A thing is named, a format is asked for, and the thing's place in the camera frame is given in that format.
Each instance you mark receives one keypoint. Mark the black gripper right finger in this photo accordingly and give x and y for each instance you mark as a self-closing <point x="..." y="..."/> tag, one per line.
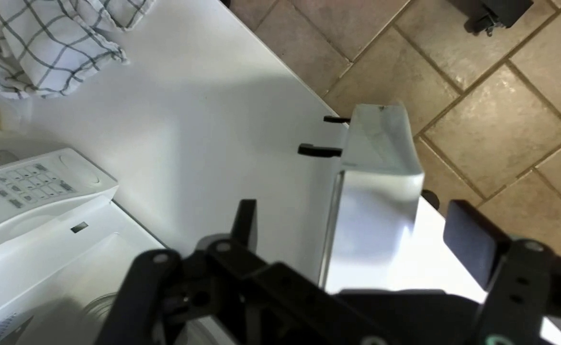
<point x="477" y="240"/>

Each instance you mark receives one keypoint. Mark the white microwave oven body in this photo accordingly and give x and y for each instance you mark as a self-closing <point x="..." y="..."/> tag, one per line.
<point x="31" y="198"/>

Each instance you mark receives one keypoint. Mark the checkered white dish cloth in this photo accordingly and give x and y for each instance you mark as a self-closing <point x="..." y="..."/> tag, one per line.
<point x="36" y="45"/>

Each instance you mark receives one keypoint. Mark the black table base foot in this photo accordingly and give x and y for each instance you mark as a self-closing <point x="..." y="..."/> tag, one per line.
<point x="490" y="12"/>

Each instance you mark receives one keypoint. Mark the white table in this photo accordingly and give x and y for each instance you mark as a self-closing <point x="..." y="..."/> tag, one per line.
<point x="195" y="127"/>

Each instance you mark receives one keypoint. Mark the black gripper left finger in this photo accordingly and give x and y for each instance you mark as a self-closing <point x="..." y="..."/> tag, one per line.
<point x="243" y="227"/>

